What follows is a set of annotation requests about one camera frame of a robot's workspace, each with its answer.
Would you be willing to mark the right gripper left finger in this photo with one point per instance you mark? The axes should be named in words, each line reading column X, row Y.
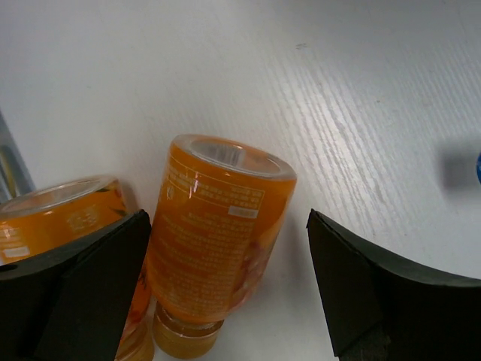
column 71, row 303

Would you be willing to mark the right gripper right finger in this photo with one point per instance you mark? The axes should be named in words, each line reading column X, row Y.
column 381, row 306

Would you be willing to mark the orange juice bottle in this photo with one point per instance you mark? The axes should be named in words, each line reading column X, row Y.
column 220, row 209
column 46, row 219

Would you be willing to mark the blue label bottle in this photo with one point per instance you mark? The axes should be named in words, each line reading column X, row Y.
column 478, row 168

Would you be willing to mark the aluminium table front rail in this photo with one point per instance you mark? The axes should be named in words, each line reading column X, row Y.
column 15, row 177

